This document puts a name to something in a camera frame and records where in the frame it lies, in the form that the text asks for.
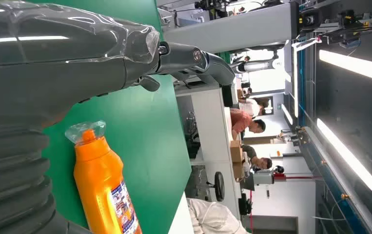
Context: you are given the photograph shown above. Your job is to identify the orange detergent bottle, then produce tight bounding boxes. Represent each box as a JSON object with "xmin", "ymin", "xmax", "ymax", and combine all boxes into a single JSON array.
[{"xmin": 64, "ymin": 120, "xmax": 143, "ymax": 234}]

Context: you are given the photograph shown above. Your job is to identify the white cabinet desk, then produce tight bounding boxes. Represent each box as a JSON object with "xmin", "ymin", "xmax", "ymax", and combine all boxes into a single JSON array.
[{"xmin": 175, "ymin": 88, "xmax": 242, "ymax": 217}]

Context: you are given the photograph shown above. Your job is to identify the black wheel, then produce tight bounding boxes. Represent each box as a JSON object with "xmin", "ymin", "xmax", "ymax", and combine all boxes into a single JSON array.
[{"xmin": 207, "ymin": 171, "xmax": 225, "ymax": 203}]

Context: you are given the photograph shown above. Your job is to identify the grey overhead beam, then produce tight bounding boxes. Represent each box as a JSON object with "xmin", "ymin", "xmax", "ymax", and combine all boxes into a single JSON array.
[{"xmin": 163, "ymin": 2, "xmax": 300, "ymax": 54}]

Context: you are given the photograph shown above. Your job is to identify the person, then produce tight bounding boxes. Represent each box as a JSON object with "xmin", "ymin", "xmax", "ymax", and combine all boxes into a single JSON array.
[
  {"xmin": 187, "ymin": 197, "xmax": 252, "ymax": 234},
  {"xmin": 238, "ymin": 97, "xmax": 271, "ymax": 117},
  {"xmin": 230, "ymin": 108, "xmax": 267, "ymax": 141},
  {"xmin": 241, "ymin": 144, "xmax": 273, "ymax": 173}
]

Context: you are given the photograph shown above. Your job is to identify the brown cardboard box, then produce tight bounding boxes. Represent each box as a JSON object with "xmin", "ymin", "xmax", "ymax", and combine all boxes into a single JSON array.
[
  {"xmin": 229, "ymin": 140, "xmax": 243, "ymax": 163},
  {"xmin": 232, "ymin": 161, "xmax": 246, "ymax": 179}
]

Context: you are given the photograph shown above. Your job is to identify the long ceiling light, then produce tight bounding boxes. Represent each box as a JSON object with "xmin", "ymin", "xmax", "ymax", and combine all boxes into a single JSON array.
[
  {"xmin": 318, "ymin": 49, "xmax": 372, "ymax": 84},
  {"xmin": 316, "ymin": 118, "xmax": 372, "ymax": 192}
]

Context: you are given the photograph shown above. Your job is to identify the black mounted camera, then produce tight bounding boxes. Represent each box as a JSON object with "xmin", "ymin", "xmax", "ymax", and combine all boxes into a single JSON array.
[{"xmin": 298, "ymin": 7, "xmax": 323, "ymax": 33}]

